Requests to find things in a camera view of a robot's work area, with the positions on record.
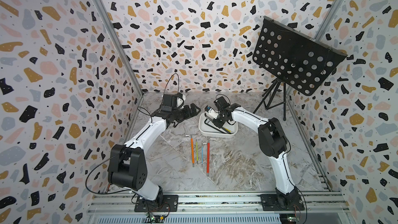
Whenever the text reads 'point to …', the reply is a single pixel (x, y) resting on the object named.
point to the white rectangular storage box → (209, 129)
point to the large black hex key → (220, 129)
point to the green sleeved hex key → (197, 152)
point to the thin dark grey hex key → (226, 130)
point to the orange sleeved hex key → (192, 149)
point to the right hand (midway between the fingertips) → (215, 121)
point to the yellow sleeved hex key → (228, 130)
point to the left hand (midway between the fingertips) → (196, 111)
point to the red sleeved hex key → (208, 158)
